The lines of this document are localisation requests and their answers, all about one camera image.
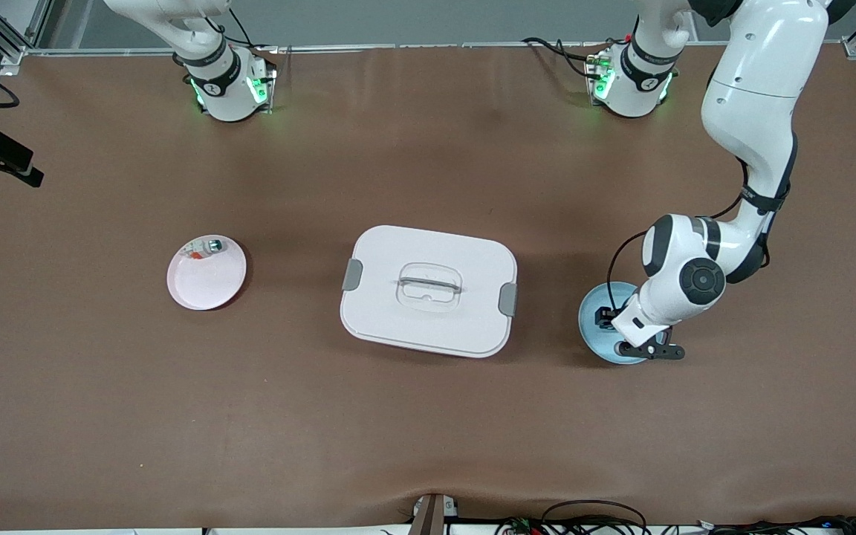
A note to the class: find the white lidded storage box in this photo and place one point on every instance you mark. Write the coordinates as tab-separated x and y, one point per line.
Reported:
428	327

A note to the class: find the camera mount post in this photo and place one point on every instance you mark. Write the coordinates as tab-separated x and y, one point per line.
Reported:
428	516

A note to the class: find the white switch with green button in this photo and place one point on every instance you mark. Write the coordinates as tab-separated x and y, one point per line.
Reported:
212	245

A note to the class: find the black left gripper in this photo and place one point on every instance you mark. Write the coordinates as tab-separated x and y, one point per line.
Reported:
607	317

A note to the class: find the grey box latch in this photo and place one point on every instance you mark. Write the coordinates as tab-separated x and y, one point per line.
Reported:
508	299
352	275

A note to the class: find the pink round plate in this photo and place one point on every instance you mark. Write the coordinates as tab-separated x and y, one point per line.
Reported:
205	282

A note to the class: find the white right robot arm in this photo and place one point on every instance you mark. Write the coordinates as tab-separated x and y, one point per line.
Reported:
224	89

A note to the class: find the light blue round plate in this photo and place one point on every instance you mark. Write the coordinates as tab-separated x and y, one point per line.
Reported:
593	334

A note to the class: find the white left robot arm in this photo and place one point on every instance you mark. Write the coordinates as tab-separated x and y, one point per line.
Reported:
755	89

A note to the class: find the brown table mat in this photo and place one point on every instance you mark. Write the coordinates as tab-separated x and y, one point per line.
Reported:
428	431

